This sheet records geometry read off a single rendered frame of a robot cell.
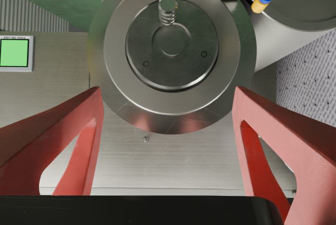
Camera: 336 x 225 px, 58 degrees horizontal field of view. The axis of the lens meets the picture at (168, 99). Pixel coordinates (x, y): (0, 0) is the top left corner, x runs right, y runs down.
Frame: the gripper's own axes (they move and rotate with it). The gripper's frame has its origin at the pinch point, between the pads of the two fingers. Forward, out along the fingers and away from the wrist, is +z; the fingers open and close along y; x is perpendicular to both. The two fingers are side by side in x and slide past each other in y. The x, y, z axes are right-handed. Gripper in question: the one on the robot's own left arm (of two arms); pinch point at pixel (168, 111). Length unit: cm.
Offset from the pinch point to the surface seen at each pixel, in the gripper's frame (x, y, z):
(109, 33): 2.8, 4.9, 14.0
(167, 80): 5.2, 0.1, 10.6
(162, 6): -0.4, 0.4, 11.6
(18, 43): 18, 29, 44
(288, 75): 16.1, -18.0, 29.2
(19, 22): 116, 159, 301
